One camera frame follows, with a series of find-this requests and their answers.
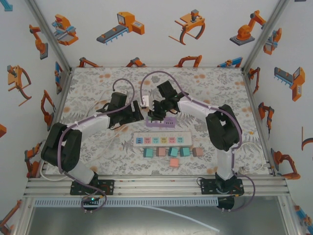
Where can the purple power strip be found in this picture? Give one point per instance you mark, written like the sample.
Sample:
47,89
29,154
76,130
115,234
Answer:
168,123

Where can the pale pink USB charger plug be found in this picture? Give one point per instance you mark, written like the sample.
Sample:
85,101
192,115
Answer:
161,152
197,152

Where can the light teal USB charger plug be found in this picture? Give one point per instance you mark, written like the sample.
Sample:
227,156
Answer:
148,153
173,152

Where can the dark teal USB charger plug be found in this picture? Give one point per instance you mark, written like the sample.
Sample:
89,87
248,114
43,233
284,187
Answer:
185,151

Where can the salmon pink USB charger plug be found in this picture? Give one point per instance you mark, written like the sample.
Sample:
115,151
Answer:
174,163

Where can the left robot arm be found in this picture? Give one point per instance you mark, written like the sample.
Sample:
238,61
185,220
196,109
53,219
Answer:
61,147

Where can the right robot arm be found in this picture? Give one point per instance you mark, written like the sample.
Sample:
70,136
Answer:
225,132

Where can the white power strip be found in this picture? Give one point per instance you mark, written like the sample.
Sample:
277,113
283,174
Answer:
187,140

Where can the floral patterned table cover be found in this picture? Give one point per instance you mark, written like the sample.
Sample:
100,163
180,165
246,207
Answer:
207,85

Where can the small black controller board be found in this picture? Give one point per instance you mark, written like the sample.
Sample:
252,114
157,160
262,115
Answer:
91,202

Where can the aluminium side frame rail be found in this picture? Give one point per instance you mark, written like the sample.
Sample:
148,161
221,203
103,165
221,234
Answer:
256,115
58,110

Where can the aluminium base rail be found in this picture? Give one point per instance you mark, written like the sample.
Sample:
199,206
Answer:
159,186

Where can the aluminium upright frame post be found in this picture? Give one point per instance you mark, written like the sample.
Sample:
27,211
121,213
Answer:
50,36
264,36

